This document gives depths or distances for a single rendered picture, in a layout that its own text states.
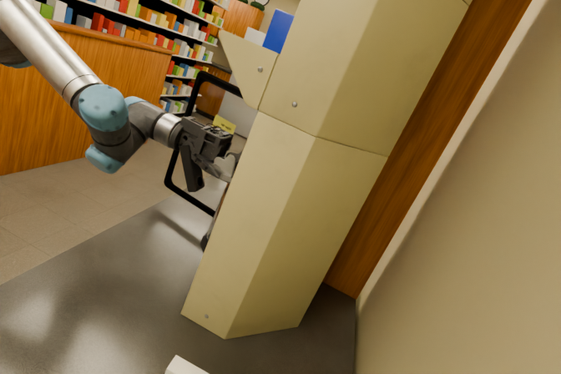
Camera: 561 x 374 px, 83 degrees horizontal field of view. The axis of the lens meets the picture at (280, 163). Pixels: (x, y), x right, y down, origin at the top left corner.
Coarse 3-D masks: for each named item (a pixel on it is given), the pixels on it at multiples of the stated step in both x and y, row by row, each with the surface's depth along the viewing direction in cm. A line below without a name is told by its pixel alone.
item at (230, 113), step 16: (224, 80) 91; (208, 96) 94; (224, 96) 91; (192, 112) 96; (208, 112) 94; (224, 112) 92; (240, 112) 90; (256, 112) 88; (224, 128) 93; (240, 128) 91; (240, 144) 91; (176, 176) 102; (208, 176) 97; (192, 192) 101; (208, 192) 98
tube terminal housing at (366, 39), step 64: (320, 0) 48; (384, 0) 47; (448, 0) 53; (320, 64) 50; (384, 64) 53; (256, 128) 55; (320, 128) 52; (384, 128) 60; (256, 192) 58; (320, 192) 59; (256, 256) 60; (320, 256) 69; (192, 320) 67; (256, 320) 68
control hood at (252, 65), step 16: (224, 32) 53; (224, 48) 54; (240, 48) 53; (256, 48) 52; (240, 64) 54; (256, 64) 53; (272, 64) 52; (240, 80) 54; (256, 80) 53; (256, 96) 54
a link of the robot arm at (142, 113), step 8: (128, 104) 73; (136, 104) 74; (144, 104) 74; (152, 104) 76; (136, 112) 73; (144, 112) 73; (152, 112) 73; (160, 112) 74; (168, 112) 76; (136, 120) 72; (144, 120) 73; (152, 120) 72; (144, 128) 73; (152, 128) 72; (152, 136) 74
